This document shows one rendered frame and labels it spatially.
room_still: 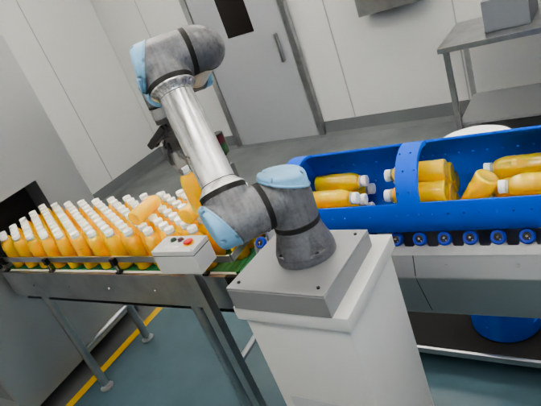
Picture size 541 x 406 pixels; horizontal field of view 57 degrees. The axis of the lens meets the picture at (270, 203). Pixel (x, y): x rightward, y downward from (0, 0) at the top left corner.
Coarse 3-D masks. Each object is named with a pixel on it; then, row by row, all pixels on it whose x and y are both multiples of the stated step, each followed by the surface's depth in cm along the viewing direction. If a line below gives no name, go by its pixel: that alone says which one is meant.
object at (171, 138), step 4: (164, 120) 168; (156, 124) 170; (160, 124) 169; (164, 124) 171; (168, 124) 170; (164, 128) 172; (168, 128) 171; (168, 132) 172; (172, 132) 171; (164, 136) 174; (168, 136) 172; (172, 136) 170; (164, 140) 173; (168, 140) 171; (172, 140) 170; (176, 140) 171; (164, 144) 174; (168, 144) 173; (172, 144) 173; (176, 144) 171; (168, 148) 173; (172, 148) 174; (176, 148) 173; (180, 148) 171
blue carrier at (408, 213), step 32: (320, 160) 181; (352, 160) 177; (384, 160) 172; (416, 160) 145; (448, 160) 163; (480, 160) 158; (416, 192) 144; (352, 224) 160; (384, 224) 154; (416, 224) 150; (448, 224) 145; (480, 224) 141; (512, 224) 137
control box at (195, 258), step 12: (168, 240) 184; (192, 240) 177; (204, 240) 177; (156, 252) 180; (168, 252) 176; (180, 252) 173; (192, 252) 171; (204, 252) 176; (168, 264) 180; (180, 264) 177; (192, 264) 174; (204, 264) 176
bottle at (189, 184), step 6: (186, 174) 179; (192, 174) 181; (180, 180) 181; (186, 180) 179; (192, 180) 180; (186, 186) 180; (192, 186) 180; (198, 186) 181; (186, 192) 181; (192, 192) 181; (198, 192) 182; (192, 198) 182; (198, 198) 182; (192, 204) 183; (198, 204) 183
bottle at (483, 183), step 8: (480, 176) 140; (488, 176) 141; (496, 176) 141; (472, 184) 142; (480, 184) 140; (488, 184) 139; (496, 184) 139; (472, 192) 142; (480, 192) 141; (488, 192) 140
